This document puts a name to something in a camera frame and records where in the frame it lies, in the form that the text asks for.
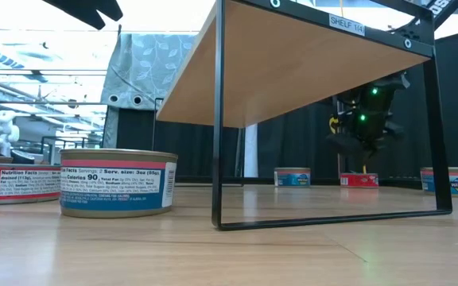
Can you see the black rounded background object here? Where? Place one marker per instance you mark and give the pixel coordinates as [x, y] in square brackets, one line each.
[22, 157]

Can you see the white shelf label sticker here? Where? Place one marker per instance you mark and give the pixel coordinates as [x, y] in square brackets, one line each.
[347, 25]

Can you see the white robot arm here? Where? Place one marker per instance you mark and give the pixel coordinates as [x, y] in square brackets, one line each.
[2, 131]

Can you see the black curtain panel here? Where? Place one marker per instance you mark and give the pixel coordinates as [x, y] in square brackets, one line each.
[197, 151]
[300, 139]

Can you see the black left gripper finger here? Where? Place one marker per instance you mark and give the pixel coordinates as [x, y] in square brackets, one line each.
[82, 10]
[105, 8]

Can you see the grey leaf-patterned cloth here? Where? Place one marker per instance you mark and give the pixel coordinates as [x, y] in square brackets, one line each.
[145, 63]

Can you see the wooden shelf with black frame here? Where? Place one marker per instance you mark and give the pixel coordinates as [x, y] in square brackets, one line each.
[292, 71]

